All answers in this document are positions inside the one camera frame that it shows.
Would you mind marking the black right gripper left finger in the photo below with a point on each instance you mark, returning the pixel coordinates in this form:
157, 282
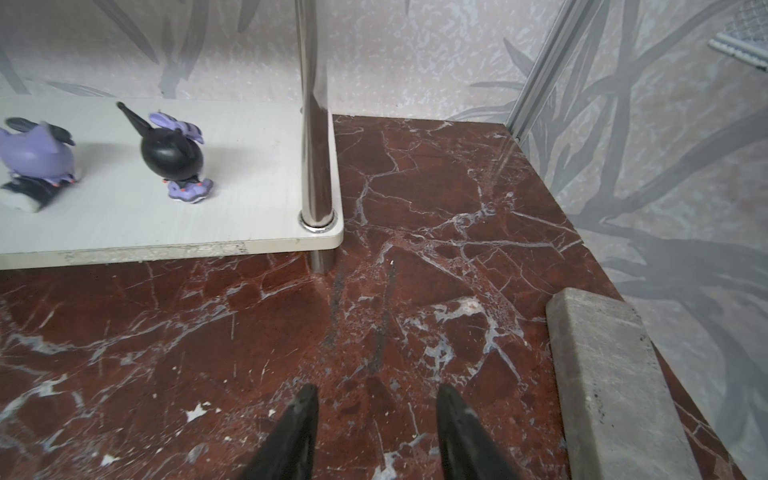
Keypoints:
288, 451

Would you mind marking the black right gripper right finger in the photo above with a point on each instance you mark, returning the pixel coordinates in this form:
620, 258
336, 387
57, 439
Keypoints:
467, 451

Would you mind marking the grey stone block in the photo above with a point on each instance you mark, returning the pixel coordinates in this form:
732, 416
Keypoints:
619, 418

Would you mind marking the white two-tier shelf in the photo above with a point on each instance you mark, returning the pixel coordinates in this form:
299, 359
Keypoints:
126, 171

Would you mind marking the aluminium cage frame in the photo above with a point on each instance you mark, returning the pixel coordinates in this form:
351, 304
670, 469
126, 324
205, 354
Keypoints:
571, 22

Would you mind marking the white wire basket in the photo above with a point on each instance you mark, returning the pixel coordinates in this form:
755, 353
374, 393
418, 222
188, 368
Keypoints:
745, 36

